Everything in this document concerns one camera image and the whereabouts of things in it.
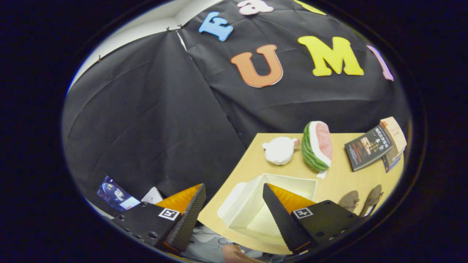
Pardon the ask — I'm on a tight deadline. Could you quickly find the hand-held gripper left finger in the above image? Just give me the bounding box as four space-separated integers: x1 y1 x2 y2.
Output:
112 183 206 254

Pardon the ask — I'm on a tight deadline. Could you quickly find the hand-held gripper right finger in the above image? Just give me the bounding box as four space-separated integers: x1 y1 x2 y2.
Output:
263 183 366 255

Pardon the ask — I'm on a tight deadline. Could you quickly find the beige fabric storage box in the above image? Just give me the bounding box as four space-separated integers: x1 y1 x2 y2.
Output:
218 173 318 246

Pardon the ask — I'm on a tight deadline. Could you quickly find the brown shoe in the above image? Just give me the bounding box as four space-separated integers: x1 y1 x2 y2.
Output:
338 190 360 213
360 184 384 217

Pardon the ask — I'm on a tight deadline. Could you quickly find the white plush toy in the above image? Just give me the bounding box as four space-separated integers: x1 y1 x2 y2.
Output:
262 137 300 166

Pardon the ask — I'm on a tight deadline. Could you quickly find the device with lit screen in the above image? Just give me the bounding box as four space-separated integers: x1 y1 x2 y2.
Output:
97 175 141 212

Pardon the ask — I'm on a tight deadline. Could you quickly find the watermelon slice plush toy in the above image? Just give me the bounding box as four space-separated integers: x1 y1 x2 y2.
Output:
302 121 333 179

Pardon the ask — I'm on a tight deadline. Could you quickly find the black cover book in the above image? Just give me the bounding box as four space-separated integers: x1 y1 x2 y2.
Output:
344 125 393 172

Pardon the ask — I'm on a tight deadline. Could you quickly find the blue cover book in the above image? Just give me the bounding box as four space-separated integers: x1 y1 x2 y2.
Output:
382 152 402 173

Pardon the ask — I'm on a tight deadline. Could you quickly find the beige cover book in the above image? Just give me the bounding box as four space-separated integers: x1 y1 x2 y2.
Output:
380 117 407 154

